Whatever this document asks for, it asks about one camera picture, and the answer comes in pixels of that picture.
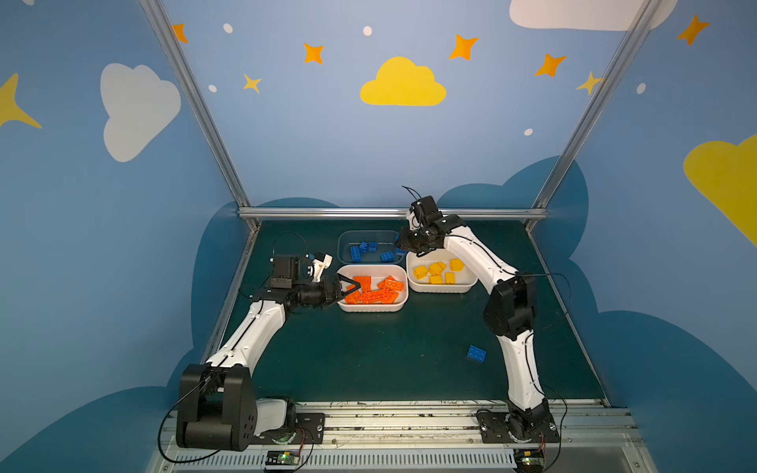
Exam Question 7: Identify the aluminium frame post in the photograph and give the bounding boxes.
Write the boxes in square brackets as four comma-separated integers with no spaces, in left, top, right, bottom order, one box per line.
[531,0,664,220]
[140,0,250,212]

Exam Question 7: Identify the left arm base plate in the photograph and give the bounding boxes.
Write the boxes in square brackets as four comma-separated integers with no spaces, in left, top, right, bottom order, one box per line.
[252,413,325,445]

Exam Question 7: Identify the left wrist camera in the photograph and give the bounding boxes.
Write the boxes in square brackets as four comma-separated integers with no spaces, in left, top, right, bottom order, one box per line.
[308,251,332,284]

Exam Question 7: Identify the clear plastic container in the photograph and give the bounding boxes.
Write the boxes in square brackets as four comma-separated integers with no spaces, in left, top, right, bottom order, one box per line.
[337,230,406,264]

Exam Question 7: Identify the left circuit board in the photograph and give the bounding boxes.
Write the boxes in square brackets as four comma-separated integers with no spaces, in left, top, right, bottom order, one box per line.
[264,451,301,470]

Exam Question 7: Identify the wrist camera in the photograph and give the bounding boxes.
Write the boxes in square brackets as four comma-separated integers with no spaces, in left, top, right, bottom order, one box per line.
[308,251,332,284]
[408,196,444,229]

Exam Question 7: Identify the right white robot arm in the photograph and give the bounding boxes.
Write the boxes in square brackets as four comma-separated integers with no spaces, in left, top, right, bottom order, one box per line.
[398,215,554,439]

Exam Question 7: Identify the orange brick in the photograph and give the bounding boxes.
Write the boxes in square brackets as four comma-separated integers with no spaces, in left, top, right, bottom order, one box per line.
[352,276,372,292]
[378,276,404,293]
[344,290,361,305]

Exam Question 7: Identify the orange lego chassis piece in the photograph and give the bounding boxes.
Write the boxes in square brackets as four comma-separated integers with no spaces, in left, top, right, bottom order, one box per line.
[359,289,400,305]

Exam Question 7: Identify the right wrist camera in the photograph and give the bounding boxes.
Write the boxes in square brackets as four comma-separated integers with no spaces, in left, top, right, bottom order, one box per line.
[408,196,444,229]

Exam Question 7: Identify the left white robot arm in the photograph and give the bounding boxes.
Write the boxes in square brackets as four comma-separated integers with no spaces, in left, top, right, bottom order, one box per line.
[175,275,362,451]

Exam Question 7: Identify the circuit board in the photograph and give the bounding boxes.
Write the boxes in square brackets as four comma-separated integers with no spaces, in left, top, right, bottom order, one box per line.
[264,451,301,470]
[514,449,545,473]

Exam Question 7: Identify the aluminium frame left post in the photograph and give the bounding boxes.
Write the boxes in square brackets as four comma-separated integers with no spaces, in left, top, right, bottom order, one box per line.
[140,0,250,212]

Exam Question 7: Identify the white container left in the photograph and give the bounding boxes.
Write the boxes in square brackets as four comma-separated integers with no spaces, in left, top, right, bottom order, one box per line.
[337,264,409,313]

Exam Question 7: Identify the white container right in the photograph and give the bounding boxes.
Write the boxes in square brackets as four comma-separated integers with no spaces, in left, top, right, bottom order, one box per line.
[405,250,478,294]

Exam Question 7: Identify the aluminium front rail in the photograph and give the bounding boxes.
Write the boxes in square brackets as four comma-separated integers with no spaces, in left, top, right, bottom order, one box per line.
[146,399,656,472]

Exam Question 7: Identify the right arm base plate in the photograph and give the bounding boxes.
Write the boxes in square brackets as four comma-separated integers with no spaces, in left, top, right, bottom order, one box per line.
[475,409,561,443]

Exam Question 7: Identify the aluminium frame right post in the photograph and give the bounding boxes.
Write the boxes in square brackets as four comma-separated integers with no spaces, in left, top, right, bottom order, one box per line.
[531,0,664,220]

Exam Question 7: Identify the right circuit board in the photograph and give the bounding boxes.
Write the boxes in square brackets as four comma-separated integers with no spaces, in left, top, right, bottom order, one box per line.
[514,449,545,473]

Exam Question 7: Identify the aluminium frame back bar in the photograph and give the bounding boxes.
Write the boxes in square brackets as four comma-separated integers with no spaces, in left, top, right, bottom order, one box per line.
[238,206,548,221]

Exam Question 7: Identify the white container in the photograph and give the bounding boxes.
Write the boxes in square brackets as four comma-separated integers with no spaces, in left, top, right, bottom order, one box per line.
[337,264,409,313]
[405,250,478,294]

